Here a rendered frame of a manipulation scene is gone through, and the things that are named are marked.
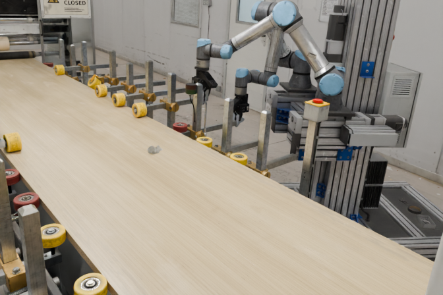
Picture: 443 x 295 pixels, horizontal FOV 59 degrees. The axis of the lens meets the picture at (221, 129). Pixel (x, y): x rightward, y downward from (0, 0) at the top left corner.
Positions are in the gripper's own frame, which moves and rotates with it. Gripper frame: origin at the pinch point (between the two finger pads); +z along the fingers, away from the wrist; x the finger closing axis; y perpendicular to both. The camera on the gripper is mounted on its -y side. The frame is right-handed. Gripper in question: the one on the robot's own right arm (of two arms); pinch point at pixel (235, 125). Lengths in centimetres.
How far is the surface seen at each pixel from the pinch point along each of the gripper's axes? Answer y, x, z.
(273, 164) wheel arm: -21, -51, 1
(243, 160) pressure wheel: -46, -54, -7
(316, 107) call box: -37, -82, -39
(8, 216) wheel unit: -142, -58, -16
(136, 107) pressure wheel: -56, 23, -14
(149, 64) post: -35, 44, -33
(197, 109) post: -35.2, -5.8, -17.0
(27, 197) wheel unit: -131, -37, -8
